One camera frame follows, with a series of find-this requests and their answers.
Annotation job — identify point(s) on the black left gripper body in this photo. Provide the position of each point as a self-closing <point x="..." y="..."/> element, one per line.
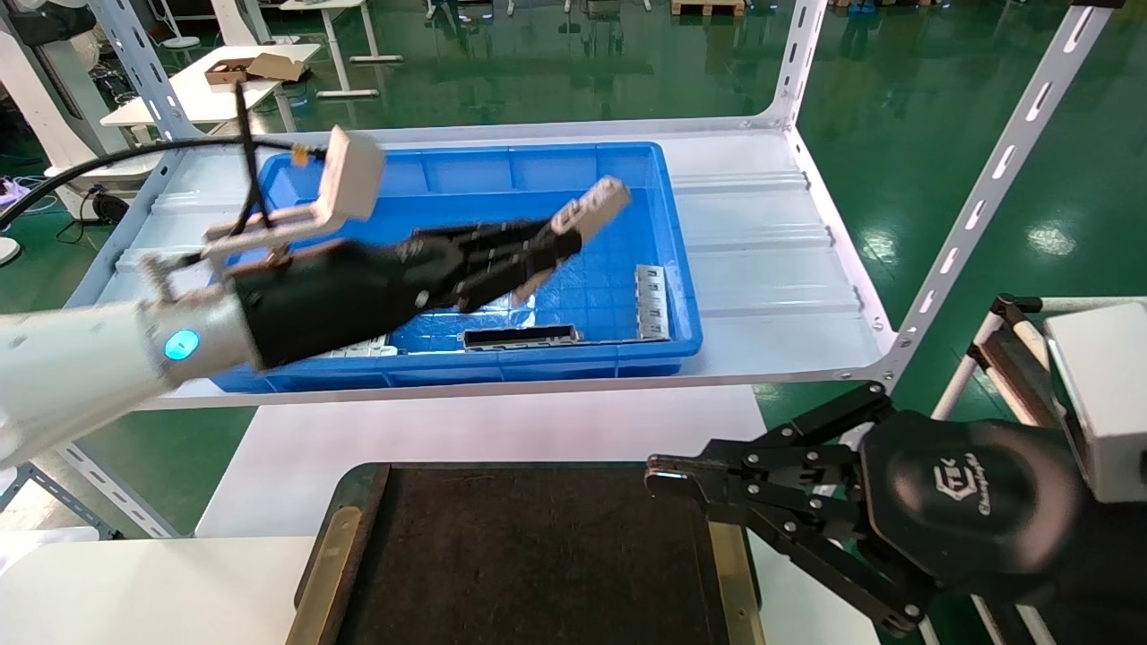
<point x="340" y="296"/>

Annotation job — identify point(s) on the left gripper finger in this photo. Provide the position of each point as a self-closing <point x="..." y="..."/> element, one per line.
<point x="502" y="279"/>
<point x="520" y="242"/>

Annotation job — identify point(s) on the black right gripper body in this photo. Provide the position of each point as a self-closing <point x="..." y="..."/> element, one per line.
<point x="977" y="502"/>

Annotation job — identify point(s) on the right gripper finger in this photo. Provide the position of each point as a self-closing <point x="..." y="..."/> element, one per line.
<point x="771" y="457"/>
<point x="806" y="537"/>

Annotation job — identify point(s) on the grey metal plate square holes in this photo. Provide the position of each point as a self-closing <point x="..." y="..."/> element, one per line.
<point x="602" y="199"/>

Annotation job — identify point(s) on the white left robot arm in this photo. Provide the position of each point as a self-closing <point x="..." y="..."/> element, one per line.
<point x="72" y="376"/>

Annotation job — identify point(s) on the white robot base unit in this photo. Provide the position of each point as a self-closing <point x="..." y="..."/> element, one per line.
<point x="54" y="98"/>

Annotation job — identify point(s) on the black container tray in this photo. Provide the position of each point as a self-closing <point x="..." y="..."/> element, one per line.
<point x="538" y="555"/>

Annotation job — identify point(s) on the grey perforated metal plate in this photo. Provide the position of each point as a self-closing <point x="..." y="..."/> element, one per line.
<point x="651" y="305"/>
<point x="376" y="348"/>

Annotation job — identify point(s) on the blue plastic bin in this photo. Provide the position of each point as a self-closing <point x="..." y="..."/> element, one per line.
<point x="502" y="166"/>

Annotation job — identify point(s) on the white slotted metal shelf rack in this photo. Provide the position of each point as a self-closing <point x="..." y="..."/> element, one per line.
<point x="762" y="233"/>

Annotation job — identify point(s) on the white table with box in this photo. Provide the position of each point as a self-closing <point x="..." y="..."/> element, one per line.
<point x="206" y="98"/>

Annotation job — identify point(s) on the open cardboard box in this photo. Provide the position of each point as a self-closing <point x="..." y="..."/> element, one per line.
<point x="278" y="65"/>

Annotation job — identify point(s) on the white desk with metal legs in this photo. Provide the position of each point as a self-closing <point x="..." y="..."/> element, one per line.
<point x="332" y="45"/>

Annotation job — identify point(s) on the wooden pallet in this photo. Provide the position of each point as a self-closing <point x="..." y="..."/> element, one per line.
<point x="708" y="9"/>

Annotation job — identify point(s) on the white round stand base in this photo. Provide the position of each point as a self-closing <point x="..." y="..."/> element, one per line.
<point x="7" y="251"/>

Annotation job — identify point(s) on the white power strip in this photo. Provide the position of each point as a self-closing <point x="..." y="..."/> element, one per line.
<point x="9" y="190"/>

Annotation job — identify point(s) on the dark metal frame part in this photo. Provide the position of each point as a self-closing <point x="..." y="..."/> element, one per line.
<point x="520" y="338"/>

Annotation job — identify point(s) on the silver camera mount bracket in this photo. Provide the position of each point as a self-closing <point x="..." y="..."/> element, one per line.
<point x="269" y="228"/>

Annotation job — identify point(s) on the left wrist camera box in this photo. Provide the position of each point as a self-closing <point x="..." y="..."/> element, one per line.
<point x="354" y="175"/>

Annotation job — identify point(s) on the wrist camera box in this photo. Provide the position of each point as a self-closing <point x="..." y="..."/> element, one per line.
<point x="354" y="175"/>
<point x="1107" y="403"/>

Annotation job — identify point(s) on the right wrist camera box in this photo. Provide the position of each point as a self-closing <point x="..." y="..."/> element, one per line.
<point x="1107" y="403"/>

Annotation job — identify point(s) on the white tube frame cart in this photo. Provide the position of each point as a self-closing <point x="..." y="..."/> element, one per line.
<point x="1013" y="309"/>

